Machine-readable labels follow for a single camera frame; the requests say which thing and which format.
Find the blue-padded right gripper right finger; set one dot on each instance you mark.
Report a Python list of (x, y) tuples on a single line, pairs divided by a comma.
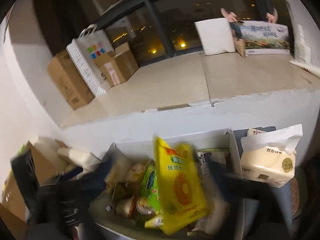
[(233, 187)]

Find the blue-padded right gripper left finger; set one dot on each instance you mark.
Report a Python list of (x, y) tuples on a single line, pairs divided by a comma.
[(92, 184)]

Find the white long snack bag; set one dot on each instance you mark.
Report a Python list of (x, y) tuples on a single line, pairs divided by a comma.
[(218, 208)]

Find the yellow snack bag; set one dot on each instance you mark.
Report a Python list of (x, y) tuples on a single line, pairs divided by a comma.
[(181, 195)]

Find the white cardboard storage box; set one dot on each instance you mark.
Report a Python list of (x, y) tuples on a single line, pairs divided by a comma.
[(116, 209)]

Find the brown cardboard sheet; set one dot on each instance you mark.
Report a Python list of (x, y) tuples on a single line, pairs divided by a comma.
[(31, 167)]

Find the cream tissue pack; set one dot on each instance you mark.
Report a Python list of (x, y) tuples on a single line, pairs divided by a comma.
[(270, 157)]

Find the small beige snack packet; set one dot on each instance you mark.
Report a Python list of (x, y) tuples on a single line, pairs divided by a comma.
[(136, 173)]

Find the blue table cloth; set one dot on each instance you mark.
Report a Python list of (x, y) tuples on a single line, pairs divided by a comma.
[(269, 220)]

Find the green snack packet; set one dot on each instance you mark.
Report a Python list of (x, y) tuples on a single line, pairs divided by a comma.
[(149, 200)]

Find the tall brown cardboard box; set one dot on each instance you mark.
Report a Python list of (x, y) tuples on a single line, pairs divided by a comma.
[(68, 80)]

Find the small open cardboard box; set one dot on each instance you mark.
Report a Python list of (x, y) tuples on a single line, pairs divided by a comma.
[(117, 66)]

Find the white dotted paper bag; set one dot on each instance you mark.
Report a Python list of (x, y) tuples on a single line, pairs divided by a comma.
[(89, 46)]

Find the white spray bottle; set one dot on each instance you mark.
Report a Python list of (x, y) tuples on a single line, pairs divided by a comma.
[(302, 50)]

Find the printed landscape carton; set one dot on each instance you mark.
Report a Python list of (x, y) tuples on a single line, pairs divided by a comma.
[(258, 38)]

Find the white foam box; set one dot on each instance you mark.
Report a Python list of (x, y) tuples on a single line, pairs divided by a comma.
[(215, 36)]

